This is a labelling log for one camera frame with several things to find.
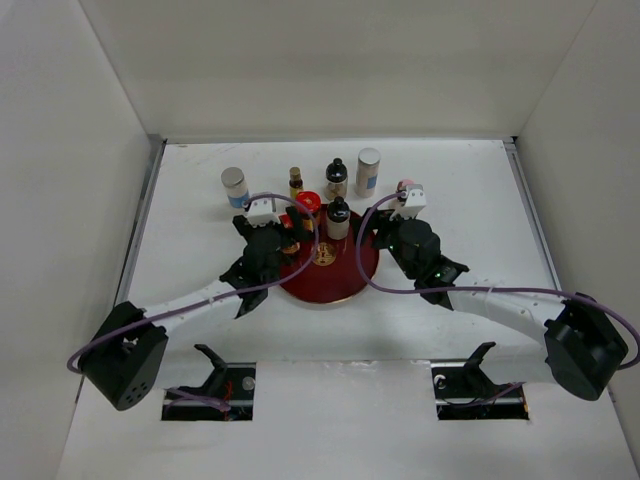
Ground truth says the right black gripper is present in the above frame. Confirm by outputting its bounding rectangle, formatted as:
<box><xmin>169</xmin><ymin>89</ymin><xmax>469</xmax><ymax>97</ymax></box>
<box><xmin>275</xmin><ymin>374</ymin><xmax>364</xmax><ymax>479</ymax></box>
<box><xmin>349</xmin><ymin>206</ymin><xmax>418</xmax><ymax>280</ymax></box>

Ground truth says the red-lid chili sauce jar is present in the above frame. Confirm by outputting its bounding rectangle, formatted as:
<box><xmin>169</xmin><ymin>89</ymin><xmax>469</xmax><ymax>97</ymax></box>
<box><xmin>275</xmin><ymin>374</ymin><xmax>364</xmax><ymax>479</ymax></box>
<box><xmin>279</xmin><ymin>213</ymin><xmax>300</xmax><ymax>257</ymax></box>

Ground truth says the peppercorn jar blue label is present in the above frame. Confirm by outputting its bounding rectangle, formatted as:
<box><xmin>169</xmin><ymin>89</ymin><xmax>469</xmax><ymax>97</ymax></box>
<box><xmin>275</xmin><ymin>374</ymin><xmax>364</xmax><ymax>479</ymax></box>
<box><xmin>221</xmin><ymin>167</ymin><xmax>250</xmax><ymax>209</ymax></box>

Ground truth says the black-cap clear spice bottle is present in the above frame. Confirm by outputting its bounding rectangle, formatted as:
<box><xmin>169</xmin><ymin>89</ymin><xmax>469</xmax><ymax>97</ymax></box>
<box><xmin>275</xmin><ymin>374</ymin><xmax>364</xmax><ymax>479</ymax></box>
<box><xmin>326</xmin><ymin>196</ymin><xmax>350</xmax><ymax>240</ymax></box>

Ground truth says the peppercorn jar silver lid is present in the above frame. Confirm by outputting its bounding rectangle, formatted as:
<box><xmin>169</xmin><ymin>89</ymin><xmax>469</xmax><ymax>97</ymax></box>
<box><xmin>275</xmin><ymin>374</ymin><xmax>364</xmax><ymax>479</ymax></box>
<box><xmin>356</xmin><ymin>147</ymin><xmax>381</xmax><ymax>198</ymax></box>

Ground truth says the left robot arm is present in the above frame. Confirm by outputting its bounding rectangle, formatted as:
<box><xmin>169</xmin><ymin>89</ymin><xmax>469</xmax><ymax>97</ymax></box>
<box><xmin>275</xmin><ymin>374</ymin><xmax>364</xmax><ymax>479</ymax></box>
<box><xmin>67</xmin><ymin>198</ymin><xmax>319</xmax><ymax>413</ymax></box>

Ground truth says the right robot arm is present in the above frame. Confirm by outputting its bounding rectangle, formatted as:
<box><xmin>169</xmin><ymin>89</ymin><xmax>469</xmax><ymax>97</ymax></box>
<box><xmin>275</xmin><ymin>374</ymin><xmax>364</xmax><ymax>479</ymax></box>
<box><xmin>351</xmin><ymin>208</ymin><xmax>639</xmax><ymax>401</ymax></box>

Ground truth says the pink-cap spice shaker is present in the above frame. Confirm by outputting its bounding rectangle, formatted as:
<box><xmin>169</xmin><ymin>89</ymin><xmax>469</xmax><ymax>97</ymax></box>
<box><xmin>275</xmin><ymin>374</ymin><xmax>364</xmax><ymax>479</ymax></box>
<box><xmin>396</xmin><ymin>179</ymin><xmax>414</xmax><ymax>204</ymax></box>

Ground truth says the round red lacquer tray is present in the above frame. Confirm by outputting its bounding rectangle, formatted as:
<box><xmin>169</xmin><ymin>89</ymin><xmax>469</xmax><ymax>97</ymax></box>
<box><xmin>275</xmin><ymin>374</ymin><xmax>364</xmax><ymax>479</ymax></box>
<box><xmin>280</xmin><ymin>204</ymin><xmax>380</xmax><ymax>304</ymax></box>

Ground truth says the small yellow-label oil bottle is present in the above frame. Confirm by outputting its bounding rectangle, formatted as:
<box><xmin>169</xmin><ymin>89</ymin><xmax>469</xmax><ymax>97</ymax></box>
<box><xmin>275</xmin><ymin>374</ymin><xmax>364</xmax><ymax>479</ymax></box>
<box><xmin>289</xmin><ymin>166</ymin><xmax>304</xmax><ymax>200</ymax></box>

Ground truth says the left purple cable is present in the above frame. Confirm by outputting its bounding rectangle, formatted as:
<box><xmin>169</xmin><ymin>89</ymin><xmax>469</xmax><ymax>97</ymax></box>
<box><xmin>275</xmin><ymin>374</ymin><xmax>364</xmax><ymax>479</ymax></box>
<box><xmin>66</xmin><ymin>193</ymin><xmax>321</xmax><ymax>412</ymax></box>

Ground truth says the purple cable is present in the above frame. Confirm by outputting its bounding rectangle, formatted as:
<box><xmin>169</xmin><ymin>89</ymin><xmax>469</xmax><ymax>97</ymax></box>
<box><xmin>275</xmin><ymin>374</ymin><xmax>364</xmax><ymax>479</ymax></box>
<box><xmin>355</xmin><ymin>191</ymin><xmax>640</xmax><ymax>372</ymax></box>
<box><xmin>66</xmin><ymin>193</ymin><xmax>321</xmax><ymax>412</ymax></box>

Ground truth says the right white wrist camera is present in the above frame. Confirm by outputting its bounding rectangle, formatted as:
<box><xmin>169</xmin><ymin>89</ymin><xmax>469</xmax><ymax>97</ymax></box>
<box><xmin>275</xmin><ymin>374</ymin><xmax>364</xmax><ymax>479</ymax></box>
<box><xmin>392</xmin><ymin>183</ymin><xmax>426</xmax><ymax>220</ymax></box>

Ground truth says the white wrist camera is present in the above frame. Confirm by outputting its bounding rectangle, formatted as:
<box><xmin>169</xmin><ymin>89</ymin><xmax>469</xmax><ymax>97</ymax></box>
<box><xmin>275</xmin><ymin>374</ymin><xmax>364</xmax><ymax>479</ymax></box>
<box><xmin>392</xmin><ymin>183</ymin><xmax>426</xmax><ymax>220</ymax></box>
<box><xmin>244</xmin><ymin>192</ymin><xmax>280</xmax><ymax>228</ymax></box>

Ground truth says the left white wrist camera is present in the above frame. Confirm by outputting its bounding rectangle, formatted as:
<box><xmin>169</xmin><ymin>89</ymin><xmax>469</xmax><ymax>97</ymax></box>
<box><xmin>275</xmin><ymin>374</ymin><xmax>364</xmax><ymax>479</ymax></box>
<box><xmin>244</xmin><ymin>192</ymin><xmax>280</xmax><ymax>228</ymax></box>

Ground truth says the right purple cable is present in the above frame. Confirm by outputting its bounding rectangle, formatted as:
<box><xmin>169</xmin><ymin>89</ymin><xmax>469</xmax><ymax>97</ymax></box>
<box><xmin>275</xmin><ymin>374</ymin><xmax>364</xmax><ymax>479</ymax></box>
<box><xmin>355</xmin><ymin>191</ymin><xmax>640</xmax><ymax>372</ymax></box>

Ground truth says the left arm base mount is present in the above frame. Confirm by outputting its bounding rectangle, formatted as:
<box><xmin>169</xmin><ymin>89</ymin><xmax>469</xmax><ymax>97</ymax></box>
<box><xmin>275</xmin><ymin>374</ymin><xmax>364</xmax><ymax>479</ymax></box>
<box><xmin>161</xmin><ymin>344</ymin><xmax>257</xmax><ymax>422</ymax></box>

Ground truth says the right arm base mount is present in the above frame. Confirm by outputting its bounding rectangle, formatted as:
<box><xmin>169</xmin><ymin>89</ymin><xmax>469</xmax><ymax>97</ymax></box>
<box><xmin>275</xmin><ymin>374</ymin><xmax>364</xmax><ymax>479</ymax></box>
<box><xmin>431</xmin><ymin>342</ymin><xmax>529</xmax><ymax>421</ymax></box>

